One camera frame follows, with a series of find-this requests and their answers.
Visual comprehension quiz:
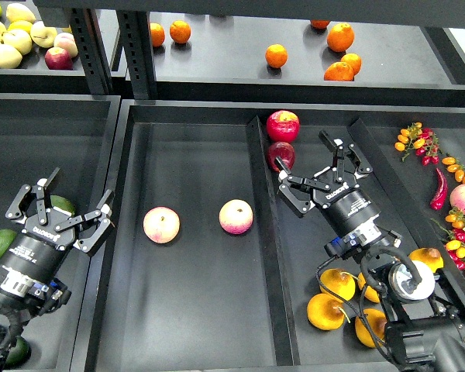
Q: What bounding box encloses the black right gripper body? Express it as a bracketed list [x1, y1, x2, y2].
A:
[312, 181, 383, 246]

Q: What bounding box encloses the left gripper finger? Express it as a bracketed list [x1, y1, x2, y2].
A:
[54, 189, 115, 256]
[5, 167, 60, 229]

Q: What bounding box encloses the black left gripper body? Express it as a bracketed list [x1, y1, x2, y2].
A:
[2, 207, 75, 295]

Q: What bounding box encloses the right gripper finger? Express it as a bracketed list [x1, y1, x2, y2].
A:
[274, 157, 332, 215]
[319, 130, 372, 184]

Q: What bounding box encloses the yellow pear with stem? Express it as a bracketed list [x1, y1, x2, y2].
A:
[306, 293, 350, 331]

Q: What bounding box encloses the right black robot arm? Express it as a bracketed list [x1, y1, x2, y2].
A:
[274, 131, 465, 371]

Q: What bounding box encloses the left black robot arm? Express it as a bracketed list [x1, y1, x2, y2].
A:
[0, 168, 115, 371]

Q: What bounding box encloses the green avocado behind gripper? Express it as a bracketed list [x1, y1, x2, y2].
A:
[50, 195, 76, 217]

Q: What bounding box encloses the yellow pear far right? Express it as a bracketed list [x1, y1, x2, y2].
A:
[408, 248, 444, 273]

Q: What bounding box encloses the dark avocado bottom left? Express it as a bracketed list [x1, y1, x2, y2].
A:
[5, 336, 31, 369]

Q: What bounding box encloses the yellow pear bottom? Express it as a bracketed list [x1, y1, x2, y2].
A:
[354, 308, 388, 349]

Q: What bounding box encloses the pale yellow pear front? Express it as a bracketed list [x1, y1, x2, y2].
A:
[0, 44, 22, 69]

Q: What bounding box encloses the dark red apple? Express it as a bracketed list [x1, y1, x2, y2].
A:
[266, 141, 295, 173]

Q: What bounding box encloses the bright red apple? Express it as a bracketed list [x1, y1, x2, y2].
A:
[267, 110, 300, 143]

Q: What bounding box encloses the pink apple left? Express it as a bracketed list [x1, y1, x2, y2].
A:
[143, 206, 181, 244]

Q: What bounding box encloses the pink apple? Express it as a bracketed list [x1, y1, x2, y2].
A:
[219, 199, 253, 235]
[143, 206, 181, 244]

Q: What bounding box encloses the pink apple right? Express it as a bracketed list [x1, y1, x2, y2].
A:
[219, 199, 253, 235]

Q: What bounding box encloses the orange front right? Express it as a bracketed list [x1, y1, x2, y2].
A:
[324, 61, 354, 81]

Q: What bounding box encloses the left black tray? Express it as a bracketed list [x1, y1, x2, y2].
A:
[0, 94, 120, 371]

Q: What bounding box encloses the black tray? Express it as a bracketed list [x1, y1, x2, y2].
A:
[0, 94, 120, 371]
[69, 98, 465, 372]

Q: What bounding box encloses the red chili pepper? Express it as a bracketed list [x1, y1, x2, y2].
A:
[429, 168, 448, 210]

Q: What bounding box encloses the orange behind front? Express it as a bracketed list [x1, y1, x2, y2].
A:
[340, 53, 362, 76]

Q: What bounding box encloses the cherry tomato bunch top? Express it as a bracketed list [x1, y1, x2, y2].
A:
[394, 122, 441, 166]

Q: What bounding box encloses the orange centre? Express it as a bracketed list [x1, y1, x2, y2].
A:
[265, 44, 288, 68]

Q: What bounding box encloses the large orange right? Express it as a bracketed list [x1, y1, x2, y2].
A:
[326, 22, 355, 53]

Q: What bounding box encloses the orange cherry tomato bunch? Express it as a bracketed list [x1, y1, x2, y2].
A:
[441, 157, 465, 184]

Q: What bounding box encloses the cherry tomato bunch bottom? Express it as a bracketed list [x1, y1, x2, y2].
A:
[433, 207, 465, 276]

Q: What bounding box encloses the middle black tray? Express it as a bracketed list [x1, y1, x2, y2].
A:
[69, 98, 465, 372]

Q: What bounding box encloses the orange under shelf edge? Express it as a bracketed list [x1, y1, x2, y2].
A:
[310, 19, 330, 29]

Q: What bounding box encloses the red apple on shelf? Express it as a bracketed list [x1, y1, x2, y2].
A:
[45, 46, 74, 71]

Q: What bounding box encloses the pale peach on shelf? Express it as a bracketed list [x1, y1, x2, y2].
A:
[53, 33, 78, 59]

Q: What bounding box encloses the yellow lemon on shelf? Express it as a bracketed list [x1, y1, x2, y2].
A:
[8, 20, 33, 34]

